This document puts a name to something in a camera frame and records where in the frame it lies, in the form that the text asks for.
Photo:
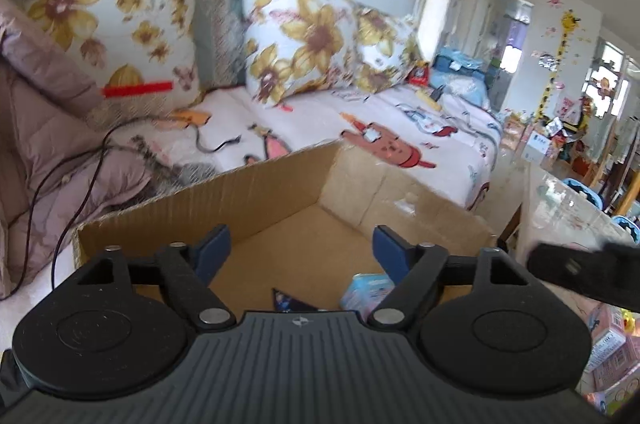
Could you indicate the pink small carton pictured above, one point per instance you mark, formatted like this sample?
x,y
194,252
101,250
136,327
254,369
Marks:
x,y
611,376

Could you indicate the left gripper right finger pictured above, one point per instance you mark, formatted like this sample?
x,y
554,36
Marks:
x,y
414,270

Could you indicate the pink blue doll box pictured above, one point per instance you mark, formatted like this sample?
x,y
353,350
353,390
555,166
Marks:
x,y
365,292

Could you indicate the floral pillow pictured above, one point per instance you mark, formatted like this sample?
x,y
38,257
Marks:
x,y
140,53
387,50
298,46

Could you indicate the floral pillow near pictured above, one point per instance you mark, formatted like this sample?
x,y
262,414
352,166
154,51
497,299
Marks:
x,y
140,53

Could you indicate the dark space folding cube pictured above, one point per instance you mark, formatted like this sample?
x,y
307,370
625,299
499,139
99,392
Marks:
x,y
285,303

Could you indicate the cardboard storage box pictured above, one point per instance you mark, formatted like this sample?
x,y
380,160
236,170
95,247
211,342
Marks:
x,y
302,224

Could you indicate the floral pillow far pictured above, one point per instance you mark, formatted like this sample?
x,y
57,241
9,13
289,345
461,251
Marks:
x,y
387,50

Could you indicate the floral pillow middle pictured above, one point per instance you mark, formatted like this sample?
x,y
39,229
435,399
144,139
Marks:
x,y
298,46

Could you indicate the pink down jacket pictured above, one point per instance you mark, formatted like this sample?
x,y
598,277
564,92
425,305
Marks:
x,y
50,176

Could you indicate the cartoon print sofa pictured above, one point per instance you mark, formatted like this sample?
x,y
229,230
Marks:
x,y
452,153

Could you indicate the giraffe height sticker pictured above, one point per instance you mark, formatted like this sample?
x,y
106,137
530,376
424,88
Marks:
x,y
569,23

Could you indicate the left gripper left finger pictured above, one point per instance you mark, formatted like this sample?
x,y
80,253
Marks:
x,y
186,271

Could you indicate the red snack box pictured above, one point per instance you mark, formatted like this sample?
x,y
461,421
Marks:
x,y
419,75

